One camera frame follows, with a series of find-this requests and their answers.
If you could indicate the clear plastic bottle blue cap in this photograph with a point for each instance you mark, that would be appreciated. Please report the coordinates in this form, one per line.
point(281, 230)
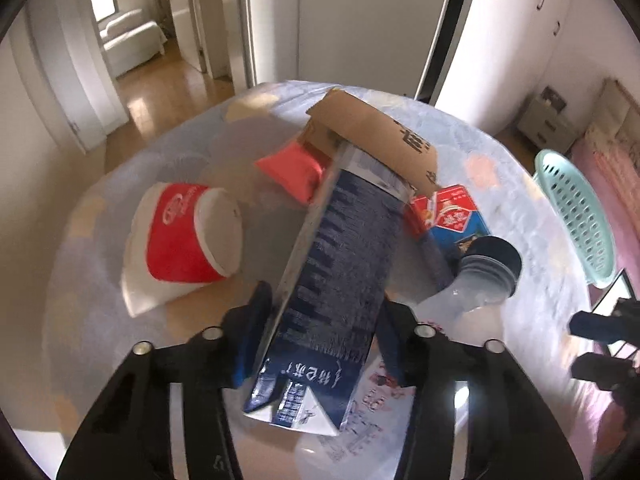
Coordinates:
point(475, 285)

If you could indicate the white sofa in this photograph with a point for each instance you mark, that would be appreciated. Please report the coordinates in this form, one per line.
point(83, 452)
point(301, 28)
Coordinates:
point(130, 37)

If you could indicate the beige nightstand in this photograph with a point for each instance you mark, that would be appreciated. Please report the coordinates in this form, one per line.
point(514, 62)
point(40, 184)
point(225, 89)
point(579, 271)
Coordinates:
point(545, 122)

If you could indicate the white hallway door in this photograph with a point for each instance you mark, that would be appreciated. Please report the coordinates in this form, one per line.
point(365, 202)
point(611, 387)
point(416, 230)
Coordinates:
point(187, 30)

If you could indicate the brown cardboard sleeve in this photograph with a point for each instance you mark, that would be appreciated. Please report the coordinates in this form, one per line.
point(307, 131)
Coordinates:
point(380, 135)

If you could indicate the white wardrobe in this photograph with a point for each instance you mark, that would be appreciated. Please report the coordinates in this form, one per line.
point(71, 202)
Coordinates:
point(500, 35)

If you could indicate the small picture frame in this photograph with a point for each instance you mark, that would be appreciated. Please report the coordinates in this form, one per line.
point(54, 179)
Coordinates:
point(552, 97)

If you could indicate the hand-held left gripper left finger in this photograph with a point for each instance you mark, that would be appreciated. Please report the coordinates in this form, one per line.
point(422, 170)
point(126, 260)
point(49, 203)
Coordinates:
point(250, 332)

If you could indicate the red snack packet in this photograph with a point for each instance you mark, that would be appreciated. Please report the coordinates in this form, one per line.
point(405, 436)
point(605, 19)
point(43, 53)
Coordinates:
point(292, 170)

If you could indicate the teal plastic basket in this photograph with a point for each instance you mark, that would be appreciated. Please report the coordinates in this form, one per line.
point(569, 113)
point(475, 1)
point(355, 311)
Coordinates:
point(575, 210)

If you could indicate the blue and white carton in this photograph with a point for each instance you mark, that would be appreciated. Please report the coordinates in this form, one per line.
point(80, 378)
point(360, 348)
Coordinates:
point(340, 270)

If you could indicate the round table with patterned tablecloth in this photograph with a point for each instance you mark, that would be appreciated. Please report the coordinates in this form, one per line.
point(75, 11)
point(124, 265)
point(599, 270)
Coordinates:
point(100, 310)

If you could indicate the red and white paper cup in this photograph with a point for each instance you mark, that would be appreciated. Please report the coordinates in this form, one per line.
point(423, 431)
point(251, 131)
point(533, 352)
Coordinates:
point(175, 245)

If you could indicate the small colourful carton box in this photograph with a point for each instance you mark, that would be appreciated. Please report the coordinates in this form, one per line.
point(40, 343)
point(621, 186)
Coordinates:
point(450, 215)

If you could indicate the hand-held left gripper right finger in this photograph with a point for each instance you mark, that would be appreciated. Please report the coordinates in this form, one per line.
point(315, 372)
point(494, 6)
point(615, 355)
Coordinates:
point(395, 342)

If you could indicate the beige padded headboard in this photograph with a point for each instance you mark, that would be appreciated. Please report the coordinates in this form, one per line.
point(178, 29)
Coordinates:
point(619, 110)

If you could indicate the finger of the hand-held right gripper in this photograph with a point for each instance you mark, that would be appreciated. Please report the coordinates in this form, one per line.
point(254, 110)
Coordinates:
point(595, 366)
point(590, 324)

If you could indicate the white sliding door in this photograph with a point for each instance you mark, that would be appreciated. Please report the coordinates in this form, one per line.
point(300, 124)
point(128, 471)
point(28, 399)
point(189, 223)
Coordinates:
point(350, 20)

